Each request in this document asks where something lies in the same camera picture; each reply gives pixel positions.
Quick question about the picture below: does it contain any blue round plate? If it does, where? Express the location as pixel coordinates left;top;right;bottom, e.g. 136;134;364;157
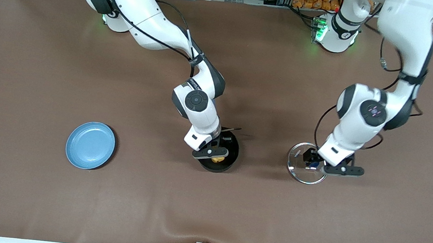
63;119;118;173

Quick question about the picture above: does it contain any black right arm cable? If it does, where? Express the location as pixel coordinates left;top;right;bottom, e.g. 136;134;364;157
99;0;214;80

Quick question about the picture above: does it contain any brown table mat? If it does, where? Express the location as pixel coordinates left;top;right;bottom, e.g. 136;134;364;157
0;0;433;243

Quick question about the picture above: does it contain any glass lid with blue knob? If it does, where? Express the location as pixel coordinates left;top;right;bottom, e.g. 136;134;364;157
285;141;331;187

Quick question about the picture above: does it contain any black pot with blue handle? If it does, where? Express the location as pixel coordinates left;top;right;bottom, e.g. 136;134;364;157
195;125;242;175

